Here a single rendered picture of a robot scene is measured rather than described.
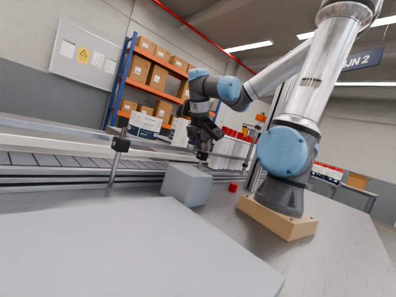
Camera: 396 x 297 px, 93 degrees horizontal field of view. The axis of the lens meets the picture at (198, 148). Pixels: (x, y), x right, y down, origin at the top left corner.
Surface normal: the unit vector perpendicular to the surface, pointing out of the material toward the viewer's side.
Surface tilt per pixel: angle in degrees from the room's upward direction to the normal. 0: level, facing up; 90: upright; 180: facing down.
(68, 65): 90
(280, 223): 90
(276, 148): 95
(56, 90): 90
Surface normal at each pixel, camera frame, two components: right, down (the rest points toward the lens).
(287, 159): -0.62, -0.01
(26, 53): 0.58, 0.26
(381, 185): -0.76, -0.17
